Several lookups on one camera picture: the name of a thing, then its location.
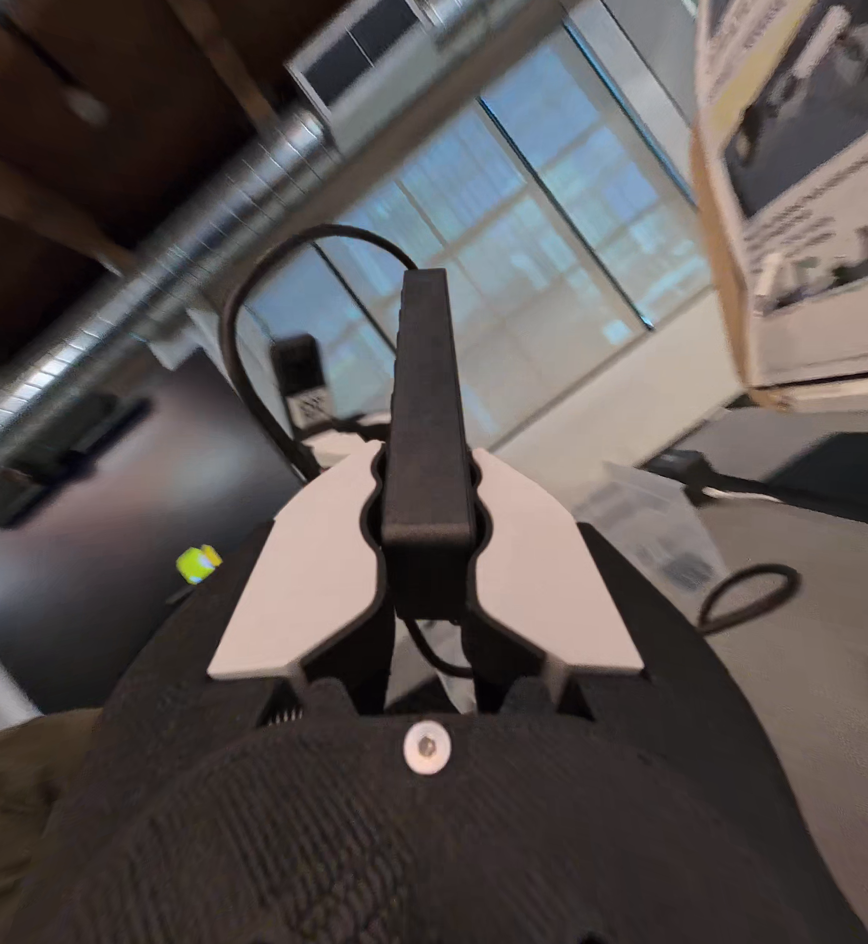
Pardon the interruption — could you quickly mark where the black 7-port USB hub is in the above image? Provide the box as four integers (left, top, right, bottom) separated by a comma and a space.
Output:
219, 223, 472, 682

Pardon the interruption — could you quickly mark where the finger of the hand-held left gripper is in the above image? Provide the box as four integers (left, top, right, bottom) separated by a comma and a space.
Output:
304, 425, 390, 470

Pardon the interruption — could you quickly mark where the large dark panel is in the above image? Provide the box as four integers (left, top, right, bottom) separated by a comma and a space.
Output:
0, 347, 305, 712

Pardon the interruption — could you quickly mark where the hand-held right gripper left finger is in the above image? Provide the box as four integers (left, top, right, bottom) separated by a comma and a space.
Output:
206, 443, 393, 687

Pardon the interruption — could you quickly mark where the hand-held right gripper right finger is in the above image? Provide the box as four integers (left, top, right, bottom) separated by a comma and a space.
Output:
467, 447, 649, 682

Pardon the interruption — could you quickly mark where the black power station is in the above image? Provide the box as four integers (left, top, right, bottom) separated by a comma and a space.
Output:
648, 449, 718, 495

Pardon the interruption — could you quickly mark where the silver ventilation duct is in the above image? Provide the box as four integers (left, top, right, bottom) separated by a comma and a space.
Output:
0, 0, 553, 466

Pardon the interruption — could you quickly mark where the ceiling air vent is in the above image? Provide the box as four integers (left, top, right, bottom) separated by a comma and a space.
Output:
287, 0, 457, 151

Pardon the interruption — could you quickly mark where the white cable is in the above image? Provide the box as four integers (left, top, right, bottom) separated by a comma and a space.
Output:
707, 480, 783, 505

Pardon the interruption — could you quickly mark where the large glass window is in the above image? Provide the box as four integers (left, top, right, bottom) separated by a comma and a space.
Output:
242, 30, 708, 443

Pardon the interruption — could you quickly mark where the clear plastic bin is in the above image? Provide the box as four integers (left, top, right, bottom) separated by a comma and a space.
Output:
574, 465, 733, 598

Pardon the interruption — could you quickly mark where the instruction poster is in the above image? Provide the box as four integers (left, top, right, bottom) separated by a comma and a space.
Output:
700, 0, 868, 387

